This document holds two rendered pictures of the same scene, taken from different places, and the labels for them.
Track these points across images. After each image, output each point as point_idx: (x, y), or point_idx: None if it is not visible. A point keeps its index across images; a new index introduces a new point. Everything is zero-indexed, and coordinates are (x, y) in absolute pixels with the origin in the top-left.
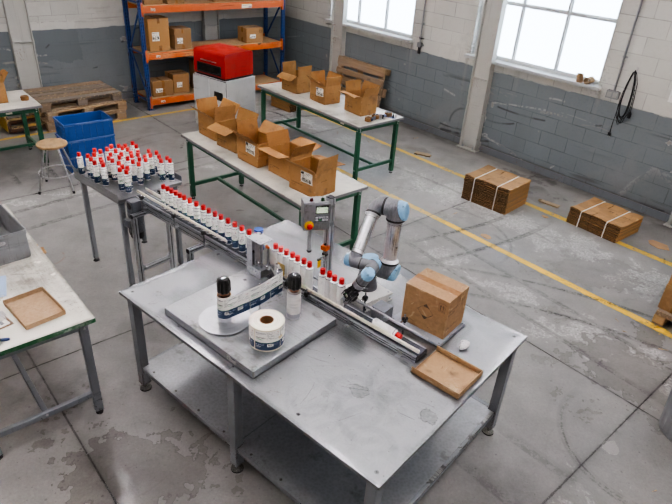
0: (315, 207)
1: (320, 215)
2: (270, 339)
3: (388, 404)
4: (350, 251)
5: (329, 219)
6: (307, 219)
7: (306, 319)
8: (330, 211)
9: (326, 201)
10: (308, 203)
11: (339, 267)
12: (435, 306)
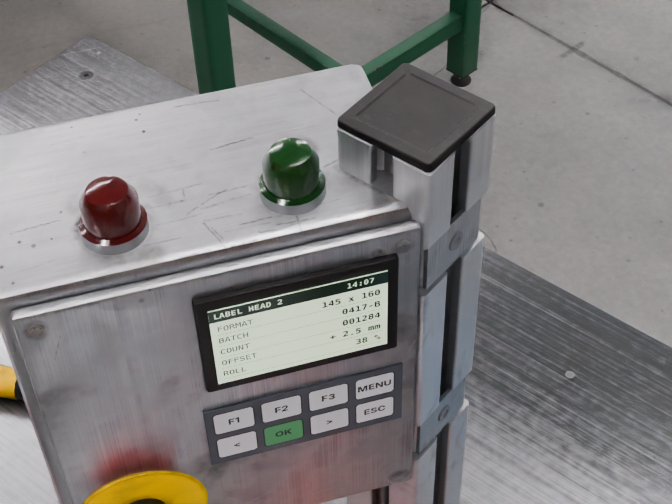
0: (188, 320)
1: (282, 387)
2: None
3: None
4: (533, 283)
5: (412, 398)
6: (101, 464)
7: None
8: (422, 317)
9: (352, 198)
10: (62, 287)
11: (480, 477)
12: None
